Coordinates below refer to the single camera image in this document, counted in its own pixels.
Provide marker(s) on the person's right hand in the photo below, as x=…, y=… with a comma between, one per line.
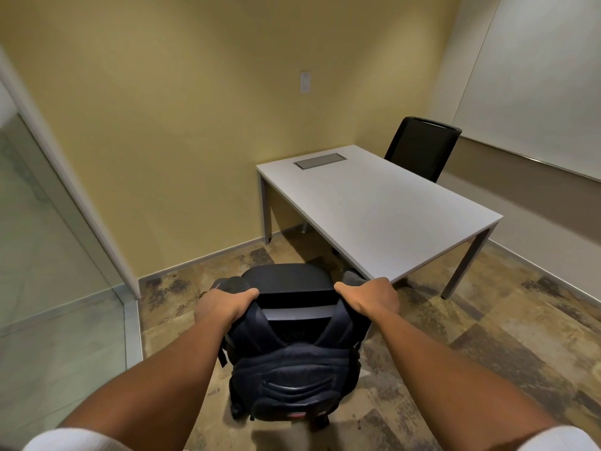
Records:
x=375, y=298

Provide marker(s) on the person's left hand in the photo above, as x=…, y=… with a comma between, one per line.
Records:
x=220, y=306

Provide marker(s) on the person's right thumb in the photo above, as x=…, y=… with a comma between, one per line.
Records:
x=348, y=290

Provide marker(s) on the person's left thumb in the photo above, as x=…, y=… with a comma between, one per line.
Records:
x=245, y=295

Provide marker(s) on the dark navy backpack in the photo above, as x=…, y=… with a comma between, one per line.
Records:
x=291, y=371

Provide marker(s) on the person's left forearm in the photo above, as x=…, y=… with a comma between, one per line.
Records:
x=159, y=389

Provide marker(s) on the person's right forearm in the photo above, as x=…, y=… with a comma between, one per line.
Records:
x=446, y=385

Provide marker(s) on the black chair with plastic back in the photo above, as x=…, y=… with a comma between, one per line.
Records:
x=289, y=282

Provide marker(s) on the white rectangular table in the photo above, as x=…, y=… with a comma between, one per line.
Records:
x=375, y=206

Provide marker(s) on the black mesh office chair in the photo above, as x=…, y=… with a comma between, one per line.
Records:
x=420, y=147

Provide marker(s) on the white left shirt sleeve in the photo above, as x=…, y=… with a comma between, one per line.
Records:
x=75, y=441

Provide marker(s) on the white shirt sleeve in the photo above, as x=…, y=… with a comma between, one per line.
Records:
x=558, y=440
x=75, y=441

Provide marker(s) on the white right shirt sleeve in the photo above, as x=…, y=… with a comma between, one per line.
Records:
x=558, y=440

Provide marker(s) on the glass partition with white frame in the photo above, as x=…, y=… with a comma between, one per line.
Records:
x=42, y=277

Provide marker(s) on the white wall outlet plate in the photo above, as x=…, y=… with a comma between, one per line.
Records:
x=305, y=82

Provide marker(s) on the white wall whiteboard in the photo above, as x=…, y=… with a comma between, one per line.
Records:
x=535, y=75

